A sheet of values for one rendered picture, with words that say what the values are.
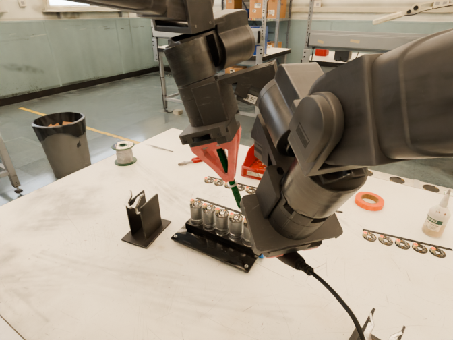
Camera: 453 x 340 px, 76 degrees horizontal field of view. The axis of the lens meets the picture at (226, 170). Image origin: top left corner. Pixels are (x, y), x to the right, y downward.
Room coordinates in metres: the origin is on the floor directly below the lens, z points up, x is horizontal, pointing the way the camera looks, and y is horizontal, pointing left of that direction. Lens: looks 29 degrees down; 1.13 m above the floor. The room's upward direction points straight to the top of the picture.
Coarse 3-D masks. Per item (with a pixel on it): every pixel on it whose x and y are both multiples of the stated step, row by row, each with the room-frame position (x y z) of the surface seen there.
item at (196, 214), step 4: (196, 204) 0.44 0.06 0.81; (192, 208) 0.44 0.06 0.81; (196, 208) 0.44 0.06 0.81; (200, 208) 0.44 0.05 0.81; (192, 212) 0.44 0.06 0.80; (196, 212) 0.44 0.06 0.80; (200, 212) 0.44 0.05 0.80; (192, 216) 0.44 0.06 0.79; (196, 216) 0.44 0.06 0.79; (200, 216) 0.44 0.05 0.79; (192, 220) 0.44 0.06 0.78; (196, 220) 0.44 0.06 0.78; (200, 220) 0.44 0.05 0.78; (192, 224) 0.44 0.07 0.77; (196, 224) 0.44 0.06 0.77; (200, 224) 0.44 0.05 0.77
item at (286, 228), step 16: (256, 208) 0.26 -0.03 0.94; (288, 208) 0.22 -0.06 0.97; (256, 224) 0.24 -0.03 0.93; (272, 224) 0.24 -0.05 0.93; (288, 224) 0.22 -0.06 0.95; (304, 224) 0.21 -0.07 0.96; (320, 224) 0.22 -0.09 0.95; (336, 224) 0.25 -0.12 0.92; (256, 240) 0.23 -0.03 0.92; (272, 240) 0.23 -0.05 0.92; (288, 240) 0.23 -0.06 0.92; (304, 240) 0.23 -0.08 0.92; (320, 240) 0.24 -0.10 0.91
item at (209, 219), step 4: (208, 208) 0.43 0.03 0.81; (204, 212) 0.42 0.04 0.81; (212, 212) 0.42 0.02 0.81; (204, 216) 0.42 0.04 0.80; (208, 216) 0.42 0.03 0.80; (212, 216) 0.42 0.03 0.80; (204, 220) 0.43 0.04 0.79; (208, 220) 0.42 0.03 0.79; (212, 220) 0.42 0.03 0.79; (204, 224) 0.43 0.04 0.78; (208, 224) 0.42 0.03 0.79; (212, 224) 0.42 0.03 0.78; (204, 228) 0.43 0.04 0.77; (208, 228) 0.42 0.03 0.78; (212, 228) 0.42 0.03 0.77
